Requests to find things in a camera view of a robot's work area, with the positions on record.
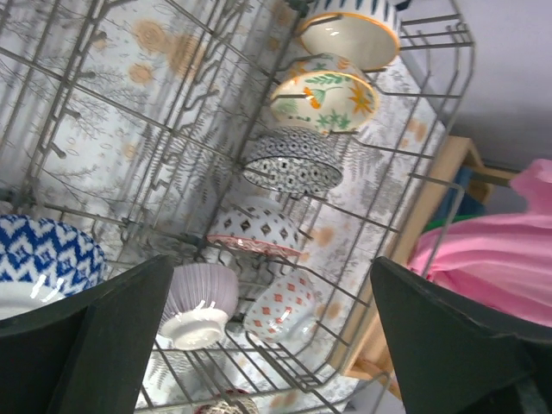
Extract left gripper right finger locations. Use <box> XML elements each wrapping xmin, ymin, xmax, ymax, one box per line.
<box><xmin>370</xmin><ymin>257</ymin><xmax>551</xmax><ymax>414</ymax></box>

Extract wooden tray frame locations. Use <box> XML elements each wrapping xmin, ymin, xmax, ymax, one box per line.
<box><xmin>329</xmin><ymin>135</ymin><xmax>523</xmax><ymax>402</ymax></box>

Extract orange diamond white bowl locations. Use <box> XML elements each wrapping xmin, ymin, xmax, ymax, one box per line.
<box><xmin>243</xmin><ymin>270</ymin><xmax>318</xmax><ymax>343</ymax></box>

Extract pink t-shirt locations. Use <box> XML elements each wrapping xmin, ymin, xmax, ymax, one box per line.
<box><xmin>406</xmin><ymin>159</ymin><xmax>551</xmax><ymax>326</ymax></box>

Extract brown floral grid bowl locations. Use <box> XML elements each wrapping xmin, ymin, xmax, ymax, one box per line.
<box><xmin>194</xmin><ymin>389</ymin><xmax>260</xmax><ymax>414</ymax></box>

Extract brown diamond dotted bowl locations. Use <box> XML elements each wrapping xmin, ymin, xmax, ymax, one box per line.
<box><xmin>206</xmin><ymin>197</ymin><xmax>301</xmax><ymax>257</ymax></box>

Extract blue stroke white bowl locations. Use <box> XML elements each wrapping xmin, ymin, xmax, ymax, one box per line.
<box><xmin>299</xmin><ymin>0</ymin><xmax>410</xmax><ymax>71</ymax></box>

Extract blue white porcelain bowl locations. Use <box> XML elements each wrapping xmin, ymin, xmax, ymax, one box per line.
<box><xmin>1</xmin><ymin>214</ymin><xmax>106</xmax><ymax>320</ymax></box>

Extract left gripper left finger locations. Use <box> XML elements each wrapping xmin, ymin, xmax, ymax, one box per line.
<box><xmin>1</xmin><ymin>255</ymin><xmax>173</xmax><ymax>413</ymax></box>

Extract orange leaf floral bowl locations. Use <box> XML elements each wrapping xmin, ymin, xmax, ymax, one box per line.
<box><xmin>270</xmin><ymin>53</ymin><xmax>380</xmax><ymax>135</ymax></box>

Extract purple striped bowl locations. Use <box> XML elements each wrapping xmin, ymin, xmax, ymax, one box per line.
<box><xmin>158</xmin><ymin>263</ymin><xmax>239</xmax><ymax>351</ymax></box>

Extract grey wire dish rack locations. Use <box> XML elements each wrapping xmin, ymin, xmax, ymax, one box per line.
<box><xmin>1</xmin><ymin>1</ymin><xmax>474</xmax><ymax>413</ymax></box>

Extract navy geometric pattern bowl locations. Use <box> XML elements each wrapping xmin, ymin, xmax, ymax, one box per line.
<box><xmin>242</xmin><ymin>126</ymin><xmax>343</xmax><ymax>194</ymax></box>

